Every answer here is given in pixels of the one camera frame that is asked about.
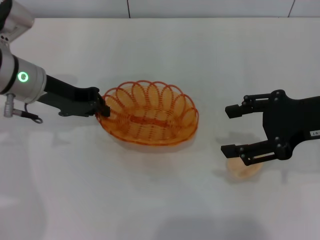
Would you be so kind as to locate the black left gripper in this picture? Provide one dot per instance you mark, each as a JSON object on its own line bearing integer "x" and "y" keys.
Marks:
{"x": 72, "y": 101}

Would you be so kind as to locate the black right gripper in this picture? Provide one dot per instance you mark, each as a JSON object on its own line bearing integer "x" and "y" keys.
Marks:
{"x": 287, "y": 120}

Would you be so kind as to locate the pale round bread bun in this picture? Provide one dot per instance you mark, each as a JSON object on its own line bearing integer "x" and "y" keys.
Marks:
{"x": 240, "y": 171}

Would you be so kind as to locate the orange plastic woven basket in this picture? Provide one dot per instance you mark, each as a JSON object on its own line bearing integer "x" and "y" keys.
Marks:
{"x": 150, "y": 122}

